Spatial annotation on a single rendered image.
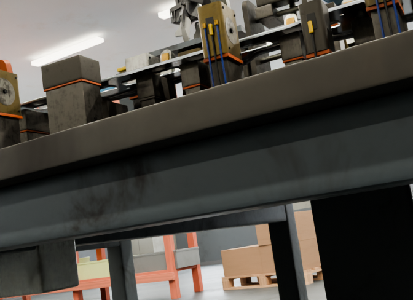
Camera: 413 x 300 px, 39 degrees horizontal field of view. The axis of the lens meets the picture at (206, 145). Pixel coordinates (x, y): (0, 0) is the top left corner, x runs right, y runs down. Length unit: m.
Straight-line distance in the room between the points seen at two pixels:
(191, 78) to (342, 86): 0.95
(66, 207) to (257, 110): 0.30
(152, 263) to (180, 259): 0.32
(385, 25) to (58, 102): 0.78
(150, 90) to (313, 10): 0.49
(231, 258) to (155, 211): 5.75
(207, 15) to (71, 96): 0.40
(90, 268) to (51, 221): 6.26
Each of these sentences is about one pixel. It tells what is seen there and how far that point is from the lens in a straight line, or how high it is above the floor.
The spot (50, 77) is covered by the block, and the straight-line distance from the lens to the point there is 1.50.
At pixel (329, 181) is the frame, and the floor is 0.59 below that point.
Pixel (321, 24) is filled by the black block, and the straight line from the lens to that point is 1.20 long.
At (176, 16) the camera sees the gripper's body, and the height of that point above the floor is 1.28.
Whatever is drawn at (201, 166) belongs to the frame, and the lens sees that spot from 0.62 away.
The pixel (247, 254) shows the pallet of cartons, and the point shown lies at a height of 0.34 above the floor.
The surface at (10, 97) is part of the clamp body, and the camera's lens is 1.63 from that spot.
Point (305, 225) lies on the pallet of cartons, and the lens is 6.00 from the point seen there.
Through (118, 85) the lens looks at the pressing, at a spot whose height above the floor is 1.00.
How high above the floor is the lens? 0.55
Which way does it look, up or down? 9 degrees up
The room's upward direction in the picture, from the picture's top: 8 degrees counter-clockwise
